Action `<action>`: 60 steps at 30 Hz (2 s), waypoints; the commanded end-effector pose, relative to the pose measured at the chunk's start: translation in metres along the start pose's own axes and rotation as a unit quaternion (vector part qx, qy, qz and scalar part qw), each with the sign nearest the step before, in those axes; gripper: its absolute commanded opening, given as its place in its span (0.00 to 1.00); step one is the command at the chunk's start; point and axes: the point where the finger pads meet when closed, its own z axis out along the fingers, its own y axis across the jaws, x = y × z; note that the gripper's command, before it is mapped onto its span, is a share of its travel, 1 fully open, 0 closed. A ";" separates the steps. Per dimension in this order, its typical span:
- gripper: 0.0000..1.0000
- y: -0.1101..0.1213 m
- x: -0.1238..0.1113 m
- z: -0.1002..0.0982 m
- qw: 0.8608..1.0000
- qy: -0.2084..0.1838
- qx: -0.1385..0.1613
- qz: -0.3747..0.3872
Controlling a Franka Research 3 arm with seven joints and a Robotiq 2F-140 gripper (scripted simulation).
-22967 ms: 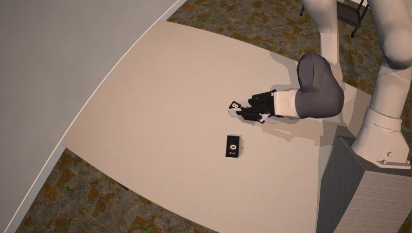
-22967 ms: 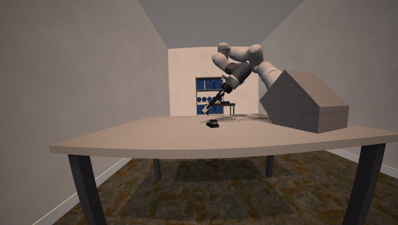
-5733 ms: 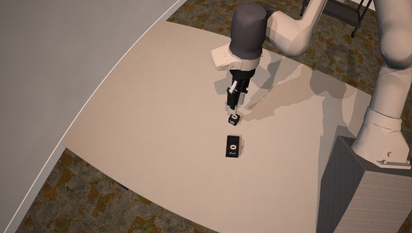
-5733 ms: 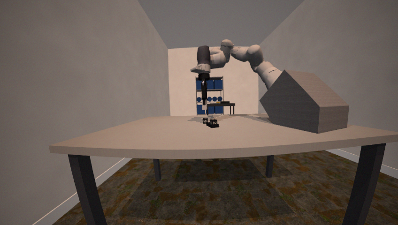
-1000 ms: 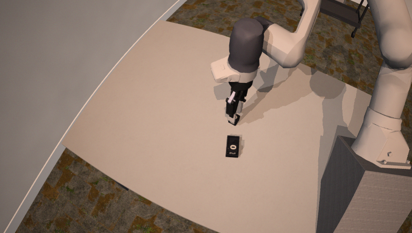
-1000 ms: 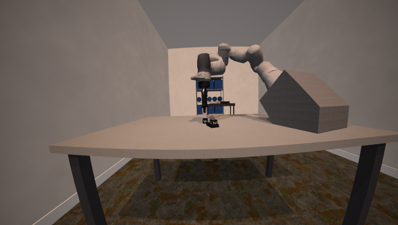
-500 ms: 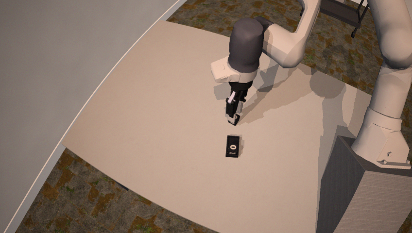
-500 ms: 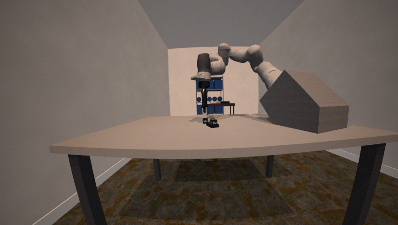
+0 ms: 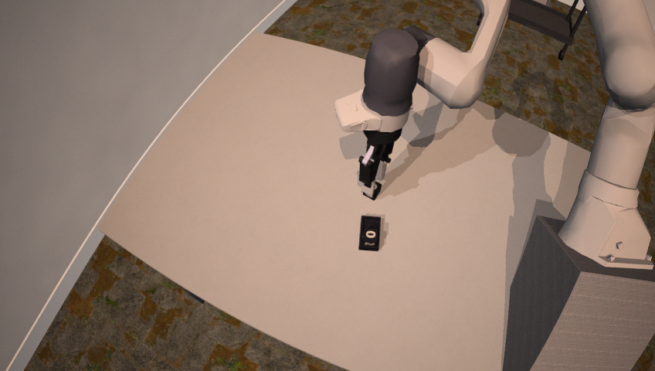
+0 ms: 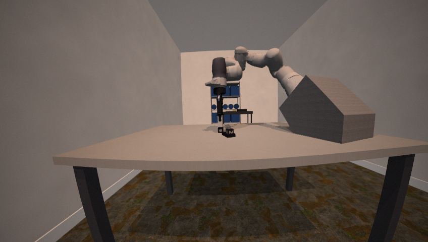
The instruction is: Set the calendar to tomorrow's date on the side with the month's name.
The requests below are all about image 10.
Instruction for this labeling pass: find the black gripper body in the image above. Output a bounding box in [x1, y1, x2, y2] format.
[213, 87, 226, 102]

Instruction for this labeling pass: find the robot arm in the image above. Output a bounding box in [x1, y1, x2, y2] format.
[205, 46, 303, 96]

